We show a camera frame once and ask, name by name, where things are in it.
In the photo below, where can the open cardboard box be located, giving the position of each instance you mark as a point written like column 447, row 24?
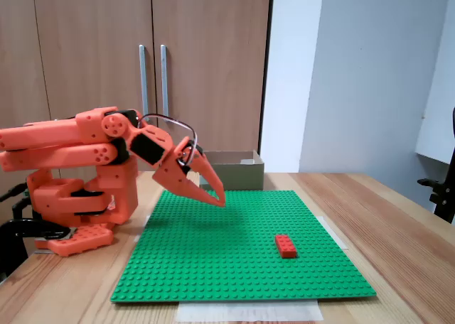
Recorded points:
column 241, row 178

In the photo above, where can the green lego baseplate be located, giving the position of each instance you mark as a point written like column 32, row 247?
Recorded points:
column 231, row 260

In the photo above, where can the red lego block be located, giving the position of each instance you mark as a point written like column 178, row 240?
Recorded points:
column 286, row 246

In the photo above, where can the translucent tape strip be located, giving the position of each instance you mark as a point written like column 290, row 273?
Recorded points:
column 340, row 239
column 138, row 237
column 249, row 311

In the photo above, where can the wooden cabinet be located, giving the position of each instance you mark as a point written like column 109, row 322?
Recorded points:
column 89, row 36

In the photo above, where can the black chair armrest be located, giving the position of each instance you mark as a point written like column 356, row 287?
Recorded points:
column 442, row 199

